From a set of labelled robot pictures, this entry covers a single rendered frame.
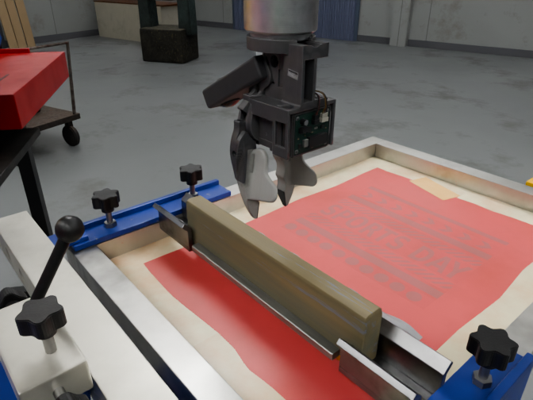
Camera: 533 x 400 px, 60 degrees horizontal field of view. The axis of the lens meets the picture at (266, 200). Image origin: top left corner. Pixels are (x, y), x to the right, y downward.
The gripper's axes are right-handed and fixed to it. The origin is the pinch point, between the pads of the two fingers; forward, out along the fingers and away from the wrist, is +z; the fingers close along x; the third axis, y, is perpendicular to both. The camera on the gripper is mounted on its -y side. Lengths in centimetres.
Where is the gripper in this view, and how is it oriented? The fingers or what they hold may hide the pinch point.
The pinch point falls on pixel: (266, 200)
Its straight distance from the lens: 58.0
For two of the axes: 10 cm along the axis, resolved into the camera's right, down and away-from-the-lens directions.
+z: -0.1, 8.9, 4.6
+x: 7.5, -3.0, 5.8
